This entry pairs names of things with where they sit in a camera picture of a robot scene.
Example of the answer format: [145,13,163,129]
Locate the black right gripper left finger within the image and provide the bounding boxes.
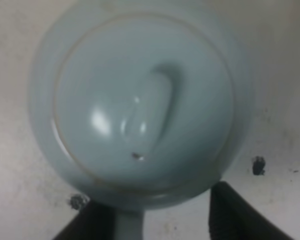
[53,200,116,240]

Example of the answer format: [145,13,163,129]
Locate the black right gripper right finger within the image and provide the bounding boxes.
[208,181,291,240]

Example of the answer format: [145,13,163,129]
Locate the light blue porcelain teapot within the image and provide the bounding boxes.
[28,0,254,240]

